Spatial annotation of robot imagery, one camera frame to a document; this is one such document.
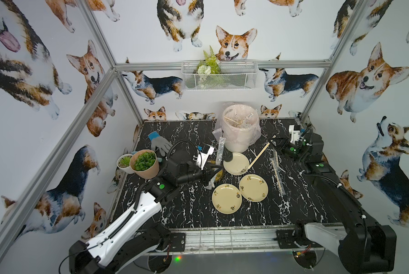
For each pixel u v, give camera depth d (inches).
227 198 34.1
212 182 31.0
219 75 34.5
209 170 23.1
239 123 38.2
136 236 22.7
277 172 37.4
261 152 30.1
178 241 28.9
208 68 32.2
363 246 14.9
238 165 38.4
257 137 36.0
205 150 23.7
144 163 34.0
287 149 27.0
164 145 41.7
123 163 34.6
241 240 30.0
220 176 36.5
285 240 28.7
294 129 28.6
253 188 35.7
